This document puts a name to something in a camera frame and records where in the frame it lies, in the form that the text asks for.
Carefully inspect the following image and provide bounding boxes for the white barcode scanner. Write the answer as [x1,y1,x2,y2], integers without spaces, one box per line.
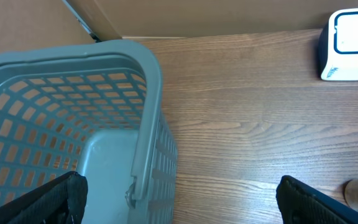
[318,8,358,81]

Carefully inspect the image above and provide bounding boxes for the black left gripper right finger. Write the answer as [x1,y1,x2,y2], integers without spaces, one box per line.
[276,175,358,224]

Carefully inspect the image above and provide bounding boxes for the grey plastic shopping basket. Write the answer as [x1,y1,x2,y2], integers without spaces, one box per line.
[0,40,178,223]

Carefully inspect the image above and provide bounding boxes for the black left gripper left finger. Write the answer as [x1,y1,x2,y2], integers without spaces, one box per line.
[0,171,88,224]

